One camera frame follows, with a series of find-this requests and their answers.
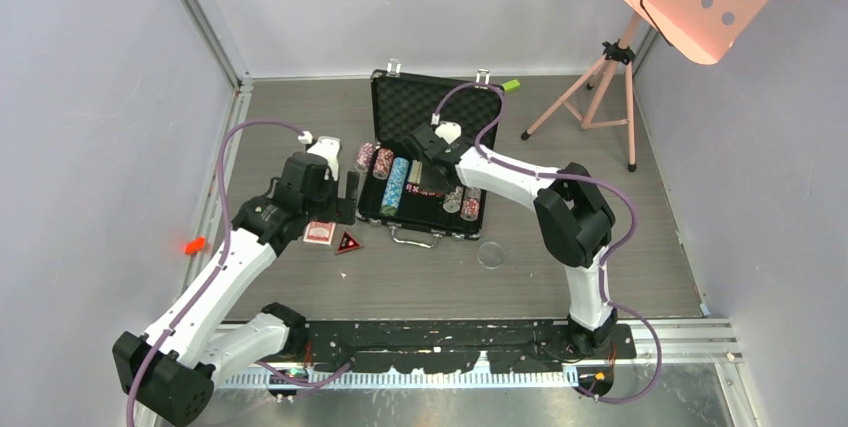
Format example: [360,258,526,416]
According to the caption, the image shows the light blue chip row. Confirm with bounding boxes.
[379,157,410,216]

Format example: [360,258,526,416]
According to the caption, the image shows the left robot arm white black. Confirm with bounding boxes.
[112,145,356,426]

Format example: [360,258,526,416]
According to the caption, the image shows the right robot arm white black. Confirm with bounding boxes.
[403,124,618,358]

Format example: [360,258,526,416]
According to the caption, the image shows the black poker set case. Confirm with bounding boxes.
[357,67,487,240]

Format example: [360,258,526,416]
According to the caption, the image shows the blue boxed card deck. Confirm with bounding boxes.
[407,160,423,185]

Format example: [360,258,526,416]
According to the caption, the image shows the green grey chip row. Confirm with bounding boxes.
[442,186,464,214]

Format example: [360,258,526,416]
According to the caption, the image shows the red playing card deck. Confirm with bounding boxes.
[303,221,337,246]

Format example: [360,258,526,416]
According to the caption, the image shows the red dice in case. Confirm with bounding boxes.
[405,183,444,198]

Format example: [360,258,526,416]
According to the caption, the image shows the red black triangle dealer button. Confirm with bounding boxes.
[335,230,364,255]

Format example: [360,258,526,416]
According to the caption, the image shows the blue orange chip row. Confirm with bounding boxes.
[460,187,482,222]

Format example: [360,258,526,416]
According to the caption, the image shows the purple chip stack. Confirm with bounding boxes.
[354,142,376,173]

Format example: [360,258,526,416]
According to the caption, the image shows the dark red chip stack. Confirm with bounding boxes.
[372,147,394,180]

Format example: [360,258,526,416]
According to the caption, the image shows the clear round disc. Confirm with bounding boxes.
[477,241,506,270]

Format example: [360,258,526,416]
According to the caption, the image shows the green block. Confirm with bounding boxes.
[500,79,521,93]

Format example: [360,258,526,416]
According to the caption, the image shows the orange clip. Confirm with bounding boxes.
[183,236,206,256]

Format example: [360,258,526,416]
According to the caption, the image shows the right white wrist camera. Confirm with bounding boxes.
[430,114,462,144]

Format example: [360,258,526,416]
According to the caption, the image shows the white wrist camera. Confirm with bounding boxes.
[430,114,462,144]
[298,131,342,180]

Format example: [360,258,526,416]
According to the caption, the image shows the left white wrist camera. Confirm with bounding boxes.
[298,131,342,180]

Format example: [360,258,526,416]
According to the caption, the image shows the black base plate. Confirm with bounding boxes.
[264,319,637,374]

